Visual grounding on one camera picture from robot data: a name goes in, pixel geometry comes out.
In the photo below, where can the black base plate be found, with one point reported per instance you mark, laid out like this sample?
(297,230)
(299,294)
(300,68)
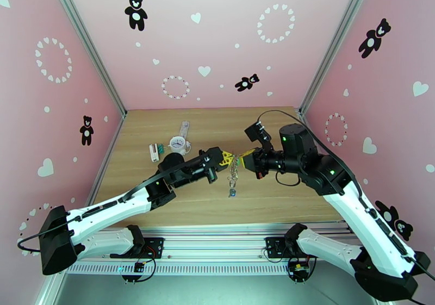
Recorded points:
(156,246)
(272,246)

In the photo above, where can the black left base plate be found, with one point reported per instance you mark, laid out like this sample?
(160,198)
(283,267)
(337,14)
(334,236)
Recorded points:
(156,246)

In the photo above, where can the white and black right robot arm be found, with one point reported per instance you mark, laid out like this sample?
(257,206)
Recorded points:
(360,212)

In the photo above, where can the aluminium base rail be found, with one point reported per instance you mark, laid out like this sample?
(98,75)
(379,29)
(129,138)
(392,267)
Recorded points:
(210,246)

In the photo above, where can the small black circuit board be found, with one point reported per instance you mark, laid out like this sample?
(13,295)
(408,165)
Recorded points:
(299,268)
(138,267)

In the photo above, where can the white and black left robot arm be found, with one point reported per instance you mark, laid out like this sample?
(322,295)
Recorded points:
(108,212)

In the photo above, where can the aluminium frame post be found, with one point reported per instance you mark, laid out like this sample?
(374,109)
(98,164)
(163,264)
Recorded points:
(86,42)
(334,42)

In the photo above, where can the small white stapler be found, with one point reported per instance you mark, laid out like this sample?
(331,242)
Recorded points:
(154,152)

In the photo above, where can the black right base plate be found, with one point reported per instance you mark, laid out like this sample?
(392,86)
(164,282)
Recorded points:
(272,246)

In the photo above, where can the blue key tag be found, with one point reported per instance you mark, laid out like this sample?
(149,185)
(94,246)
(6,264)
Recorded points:
(232,194)

